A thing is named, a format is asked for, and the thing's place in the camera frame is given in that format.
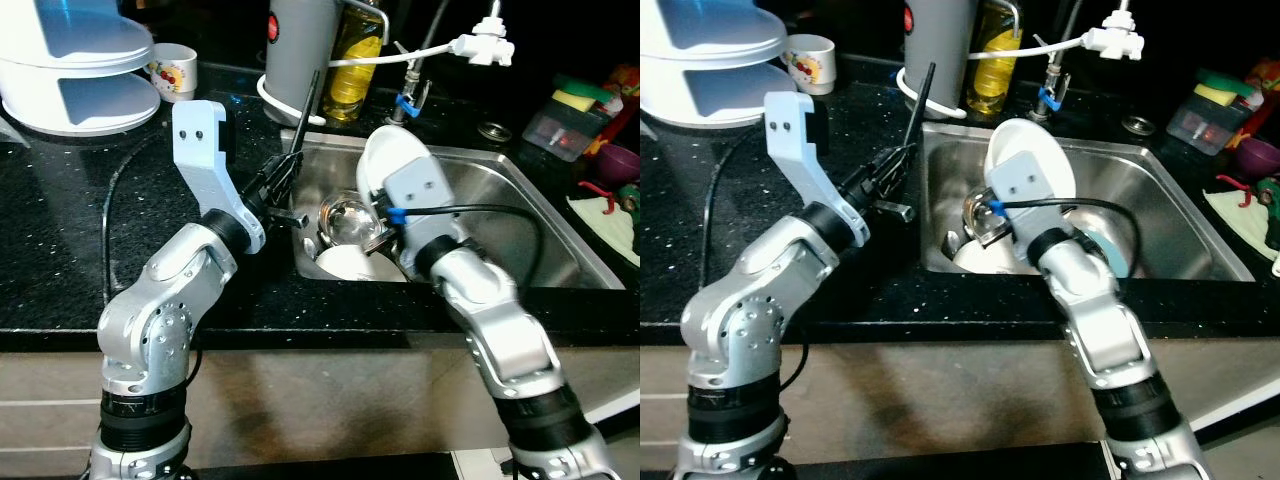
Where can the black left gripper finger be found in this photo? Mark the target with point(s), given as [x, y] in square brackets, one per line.
[286, 168]
[897, 160]

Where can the black chopstick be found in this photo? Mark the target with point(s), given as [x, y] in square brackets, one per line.
[302, 125]
[921, 100]
[916, 115]
[306, 110]

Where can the white bowl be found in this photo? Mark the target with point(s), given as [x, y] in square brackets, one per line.
[1040, 145]
[385, 155]

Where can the grey kitchen cabinet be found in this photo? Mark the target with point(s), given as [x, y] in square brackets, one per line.
[330, 400]
[950, 400]

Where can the stainless steel bowl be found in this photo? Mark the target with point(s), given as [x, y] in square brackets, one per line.
[980, 220]
[350, 220]

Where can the grey thermos jug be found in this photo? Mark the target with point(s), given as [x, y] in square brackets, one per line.
[300, 50]
[935, 45]

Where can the yellow oil bottle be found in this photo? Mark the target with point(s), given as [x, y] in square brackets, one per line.
[993, 60]
[355, 60]

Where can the white printed mug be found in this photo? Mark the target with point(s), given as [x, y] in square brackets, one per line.
[172, 72]
[810, 62]

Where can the white tiered food container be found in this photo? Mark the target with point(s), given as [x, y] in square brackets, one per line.
[70, 70]
[700, 60]

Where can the teal dish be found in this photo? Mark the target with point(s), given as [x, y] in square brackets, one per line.
[1108, 255]

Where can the stainless steel sink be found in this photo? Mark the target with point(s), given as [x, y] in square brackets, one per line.
[520, 200]
[1170, 200]

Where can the purple cup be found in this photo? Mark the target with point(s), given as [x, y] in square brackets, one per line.
[620, 162]
[1258, 157]

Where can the pale green cloth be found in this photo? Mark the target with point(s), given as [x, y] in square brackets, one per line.
[605, 220]
[1245, 215]

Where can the red yellow packet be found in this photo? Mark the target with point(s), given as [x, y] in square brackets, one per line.
[1268, 75]
[625, 82]

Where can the black floor mat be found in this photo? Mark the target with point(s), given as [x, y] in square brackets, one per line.
[900, 470]
[300, 470]

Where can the clear sponge holder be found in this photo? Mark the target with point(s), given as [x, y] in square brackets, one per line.
[565, 125]
[1205, 120]

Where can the yellow green sponge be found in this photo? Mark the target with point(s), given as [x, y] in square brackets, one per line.
[585, 95]
[1225, 88]

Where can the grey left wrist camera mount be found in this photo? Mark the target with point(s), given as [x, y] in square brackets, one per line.
[205, 160]
[800, 150]

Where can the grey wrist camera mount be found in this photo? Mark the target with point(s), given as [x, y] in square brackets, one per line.
[425, 200]
[800, 150]
[1030, 185]
[205, 160]

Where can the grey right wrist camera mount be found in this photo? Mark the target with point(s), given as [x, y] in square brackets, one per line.
[1030, 185]
[425, 200]

